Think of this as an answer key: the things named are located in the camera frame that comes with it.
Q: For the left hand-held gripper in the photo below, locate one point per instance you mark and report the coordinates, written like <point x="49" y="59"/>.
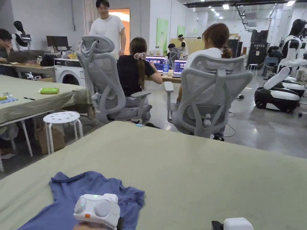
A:
<point x="100" y="208"/>

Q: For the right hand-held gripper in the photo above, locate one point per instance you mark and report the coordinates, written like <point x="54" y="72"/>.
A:
<point x="237" y="224"/>

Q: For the blue shirt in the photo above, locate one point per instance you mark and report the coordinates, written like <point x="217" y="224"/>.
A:
<point x="72" y="191"/>

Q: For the person's left hand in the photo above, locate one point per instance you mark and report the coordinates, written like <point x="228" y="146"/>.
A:
<point x="82" y="226"/>

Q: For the bed with pale green sheet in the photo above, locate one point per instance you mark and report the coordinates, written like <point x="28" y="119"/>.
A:
<point x="191" y="172"/>

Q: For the brown carton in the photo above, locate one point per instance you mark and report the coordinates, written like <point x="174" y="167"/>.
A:
<point x="56" y="141"/>

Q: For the green bottle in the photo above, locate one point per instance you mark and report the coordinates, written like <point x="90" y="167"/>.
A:
<point x="49" y="90"/>

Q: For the black pen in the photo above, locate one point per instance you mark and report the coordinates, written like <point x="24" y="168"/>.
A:
<point x="29" y="98"/>

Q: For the blue tray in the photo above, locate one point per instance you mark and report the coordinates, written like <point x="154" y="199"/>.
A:
<point x="8" y="100"/>

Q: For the white washing machine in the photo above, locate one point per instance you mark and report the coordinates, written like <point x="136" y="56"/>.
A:
<point x="69" y="69"/>

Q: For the white and black wheeled robot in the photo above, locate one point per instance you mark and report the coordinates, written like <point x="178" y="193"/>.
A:
<point x="283" y="88"/>

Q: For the wooden desk with laptops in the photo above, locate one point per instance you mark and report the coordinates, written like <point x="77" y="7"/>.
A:
<point x="168" y="77"/>

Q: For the group of people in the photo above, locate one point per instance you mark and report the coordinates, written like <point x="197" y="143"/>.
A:
<point x="178" y="48"/>

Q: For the black and white humanoid robot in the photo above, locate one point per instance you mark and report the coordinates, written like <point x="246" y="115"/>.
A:
<point x="21" y="38"/>

